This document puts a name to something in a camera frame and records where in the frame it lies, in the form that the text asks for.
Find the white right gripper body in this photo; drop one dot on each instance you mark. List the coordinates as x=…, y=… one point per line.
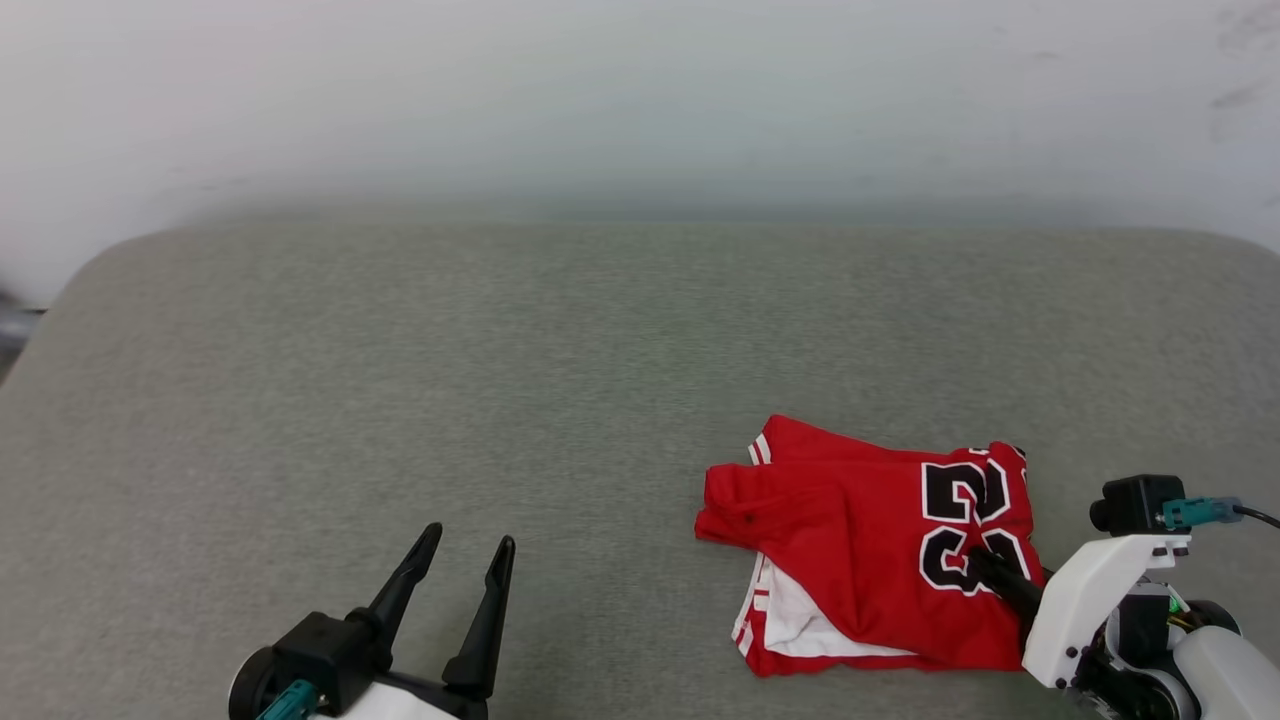
x=1090, y=600

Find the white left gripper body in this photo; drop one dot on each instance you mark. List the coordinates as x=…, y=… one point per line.
x=420, y=700

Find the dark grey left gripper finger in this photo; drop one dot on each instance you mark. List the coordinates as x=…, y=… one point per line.
x=485, y=620
x=400, y=590

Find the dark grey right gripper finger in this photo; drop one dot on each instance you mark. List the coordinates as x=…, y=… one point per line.
x=1005, y=585

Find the red and white basketball jersey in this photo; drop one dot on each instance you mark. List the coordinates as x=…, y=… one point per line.
x=880, y=560

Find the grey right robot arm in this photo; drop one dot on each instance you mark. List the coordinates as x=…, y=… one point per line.
x=1190, y=660

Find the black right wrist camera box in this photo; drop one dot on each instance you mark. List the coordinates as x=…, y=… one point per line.
x=1135, y=503

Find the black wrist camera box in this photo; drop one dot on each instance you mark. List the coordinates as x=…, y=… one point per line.
x=310, y=655
x=1135, y=503

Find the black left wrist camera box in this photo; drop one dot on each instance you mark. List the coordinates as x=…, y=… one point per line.
x=310, y=655

